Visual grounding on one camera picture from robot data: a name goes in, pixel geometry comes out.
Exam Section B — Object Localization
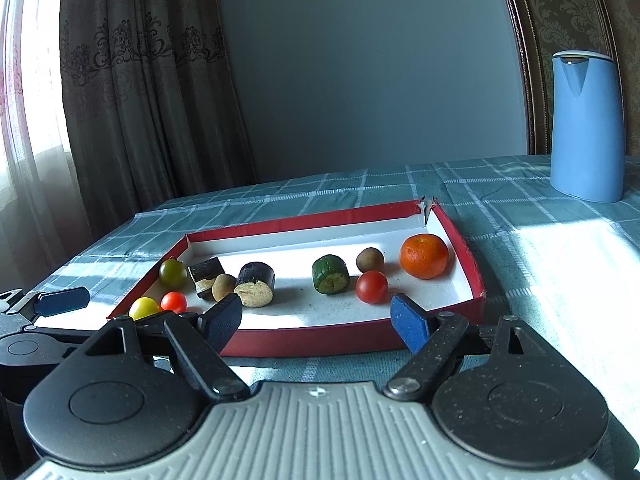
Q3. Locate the green cucumber piece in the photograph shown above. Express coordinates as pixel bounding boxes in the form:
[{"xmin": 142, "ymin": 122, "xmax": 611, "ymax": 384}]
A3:
[{"xmin": 312, "ymin": 255, "xmax": 351, "ymax": 295}]

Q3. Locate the short eggplant piece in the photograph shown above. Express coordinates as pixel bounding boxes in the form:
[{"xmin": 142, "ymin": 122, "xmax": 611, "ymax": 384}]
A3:
[{"xmin": 188, "ymin": 256, "xmax": 226, "ymax": 301}]

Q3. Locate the green tomato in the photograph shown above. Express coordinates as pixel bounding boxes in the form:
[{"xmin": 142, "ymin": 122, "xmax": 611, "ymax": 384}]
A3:
[{"xmin": 159, "ymin": 256, "xmax": 189, "ymax": 288}]

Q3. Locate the orange mandarin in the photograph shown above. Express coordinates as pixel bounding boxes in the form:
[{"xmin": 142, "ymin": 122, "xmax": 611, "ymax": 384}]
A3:
[{"xmin": 399, "ymin": 233, "xmax": 450, "ymax": 280}]

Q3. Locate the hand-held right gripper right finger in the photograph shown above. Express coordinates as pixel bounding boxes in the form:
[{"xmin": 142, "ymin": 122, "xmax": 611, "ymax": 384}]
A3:
[{"xmin": 382, "ymin": 294, "xmax": 548, "ymax": 403}]

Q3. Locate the teal checked tablecloth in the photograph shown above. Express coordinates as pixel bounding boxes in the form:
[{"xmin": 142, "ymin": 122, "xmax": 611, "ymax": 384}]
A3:
[{"xmin": 0, "ymin": 154, "xmax": 640, "ymax": 480}]

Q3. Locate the large red cherry tomato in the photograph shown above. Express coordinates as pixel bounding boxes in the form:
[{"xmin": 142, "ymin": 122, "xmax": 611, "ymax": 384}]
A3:
[{"xmin": 355, "ymin": 270, "xmax": 389, "ymax": 305}]

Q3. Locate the small red cherry tomato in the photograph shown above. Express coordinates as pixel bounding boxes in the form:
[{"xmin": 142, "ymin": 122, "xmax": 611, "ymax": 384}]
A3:
[{"xmin": 160, "ymin": 291, "xmax": 188, "ymax": 314}]

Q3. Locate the yellow cherry tomato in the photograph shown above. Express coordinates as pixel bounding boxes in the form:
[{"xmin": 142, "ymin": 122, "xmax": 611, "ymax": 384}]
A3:
[{"xmin": 128, "ymin": 297, "xmax": 162, "ymax": 321}]

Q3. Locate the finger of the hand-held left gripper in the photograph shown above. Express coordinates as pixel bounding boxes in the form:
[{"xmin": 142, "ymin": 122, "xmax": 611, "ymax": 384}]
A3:
[
  {"xmin": 0, "ymin": 286, "xmax": 92, "ymax": 333},
  {"xmin": 20, "ymin": 324, "xmax": 113, "ymax": 343}
]

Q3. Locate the dark wooden wall frame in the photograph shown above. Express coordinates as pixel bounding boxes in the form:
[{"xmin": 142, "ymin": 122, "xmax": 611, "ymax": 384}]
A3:
[{"xmin": 492, "ymin": 0, "xmax": 551, "ymax": 156}]

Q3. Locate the brown patterned curtain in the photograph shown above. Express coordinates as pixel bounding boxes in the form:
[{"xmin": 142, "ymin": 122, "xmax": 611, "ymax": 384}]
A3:
[{"xmin": 60, "ymin": 0, "xmax": 258, "ymax": 241}]

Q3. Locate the small brown potato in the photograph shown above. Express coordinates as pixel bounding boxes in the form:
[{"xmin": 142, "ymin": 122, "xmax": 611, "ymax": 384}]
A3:
[{"xmin": 211, "ymin": 273, "xmax": 238, "ymax": 303}]

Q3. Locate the white sheer curtain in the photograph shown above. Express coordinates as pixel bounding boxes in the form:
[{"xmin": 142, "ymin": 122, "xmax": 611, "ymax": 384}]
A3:
[{"xmin": 0, "ymin": 0, "xmax": 96, "ymax": 296}]

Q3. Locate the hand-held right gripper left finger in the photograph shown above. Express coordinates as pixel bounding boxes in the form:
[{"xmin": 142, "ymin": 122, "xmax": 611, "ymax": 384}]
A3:
[{"xmin": 75, "ymin": 293, "xmax": 250, "ymax": 403}]

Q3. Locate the red cardboard box lid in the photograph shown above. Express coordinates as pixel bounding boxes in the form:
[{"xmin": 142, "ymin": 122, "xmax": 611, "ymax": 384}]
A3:
[{"xmin": 106, "ymin": 199, "xmax": 487, "ymax": 358}]

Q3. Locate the brown longan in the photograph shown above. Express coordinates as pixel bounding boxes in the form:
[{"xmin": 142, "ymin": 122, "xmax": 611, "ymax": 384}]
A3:
[{"xmin": 356, "ymin": 247, "xmax": 386, "ymax": 276}]

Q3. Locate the blue electric kettle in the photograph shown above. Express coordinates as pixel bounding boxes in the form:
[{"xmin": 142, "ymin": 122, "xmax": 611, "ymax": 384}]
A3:
[{"xmin": 550, "ymin": 50, "xmax": 627, "ymax": 204}]

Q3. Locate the thick eggplant piece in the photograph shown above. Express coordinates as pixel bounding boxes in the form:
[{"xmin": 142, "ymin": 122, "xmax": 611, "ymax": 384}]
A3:
[{"xmin": 234, "ymin": 261, "xmax": 277, "ymax": 307}]

